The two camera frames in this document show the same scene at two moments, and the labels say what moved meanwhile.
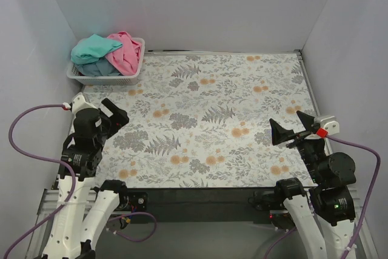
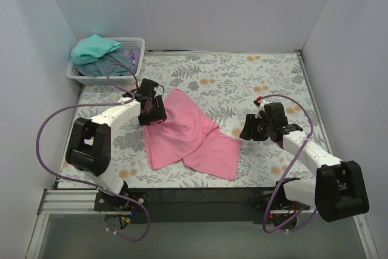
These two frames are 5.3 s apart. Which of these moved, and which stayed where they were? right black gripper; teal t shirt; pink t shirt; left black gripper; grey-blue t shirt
Moved: left black gripper; right black gripper; pink t shirt
Stayed: grey-blue t shirt; teal t shirt
